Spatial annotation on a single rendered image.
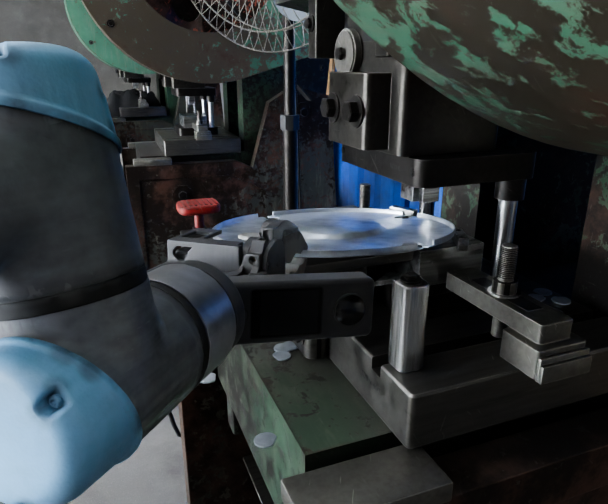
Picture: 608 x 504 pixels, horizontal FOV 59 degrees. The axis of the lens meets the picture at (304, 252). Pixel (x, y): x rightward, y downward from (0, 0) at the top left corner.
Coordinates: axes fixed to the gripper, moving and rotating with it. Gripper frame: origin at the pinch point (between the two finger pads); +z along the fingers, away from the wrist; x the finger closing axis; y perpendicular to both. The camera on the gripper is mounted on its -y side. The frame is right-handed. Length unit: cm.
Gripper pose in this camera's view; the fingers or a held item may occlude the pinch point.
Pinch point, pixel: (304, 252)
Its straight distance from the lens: 53.9
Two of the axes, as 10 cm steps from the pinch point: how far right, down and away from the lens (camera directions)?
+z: 2.8, -2.2, 9.3
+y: -9.6, -0.9, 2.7
